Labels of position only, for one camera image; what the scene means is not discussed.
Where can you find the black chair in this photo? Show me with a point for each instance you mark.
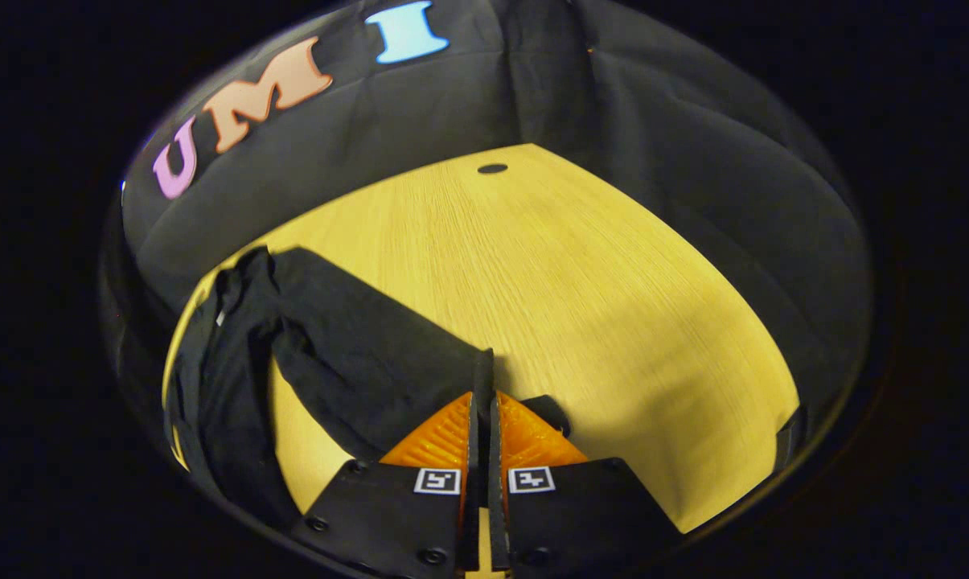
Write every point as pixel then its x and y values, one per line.
pixel 790 442

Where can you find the black button shirt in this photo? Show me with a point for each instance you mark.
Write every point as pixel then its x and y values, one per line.
pixel 355 354

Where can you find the black backdrop cloth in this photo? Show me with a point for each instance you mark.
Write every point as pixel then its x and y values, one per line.
pixel 693 161

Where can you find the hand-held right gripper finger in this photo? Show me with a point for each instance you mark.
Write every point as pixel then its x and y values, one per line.
pixel 494 434
pixel 478 418

